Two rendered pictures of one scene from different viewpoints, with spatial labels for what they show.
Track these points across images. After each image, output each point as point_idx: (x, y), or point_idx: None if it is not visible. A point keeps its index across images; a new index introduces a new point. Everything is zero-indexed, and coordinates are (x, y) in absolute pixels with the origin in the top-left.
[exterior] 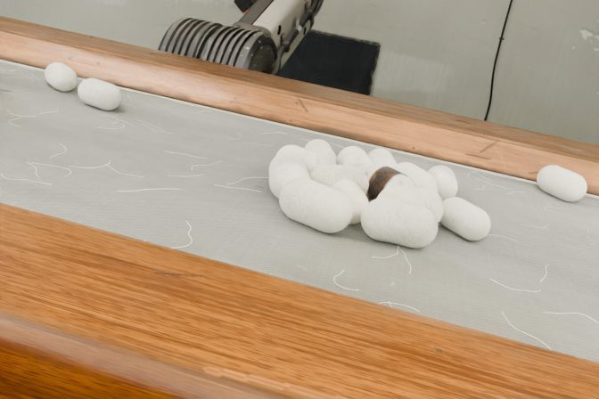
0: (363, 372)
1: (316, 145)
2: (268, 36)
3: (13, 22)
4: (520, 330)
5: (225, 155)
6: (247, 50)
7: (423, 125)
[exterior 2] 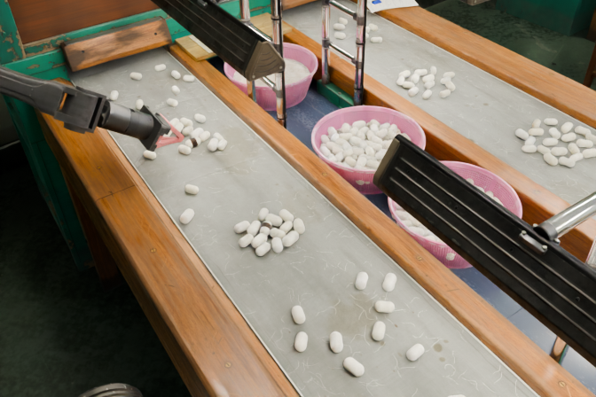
0: (344, 187)
1: (265, 245)
2: (90, 389)
3: None
4: (295, 197)
5: (285, 268)
6: (126, 385)
7: (185, 252)
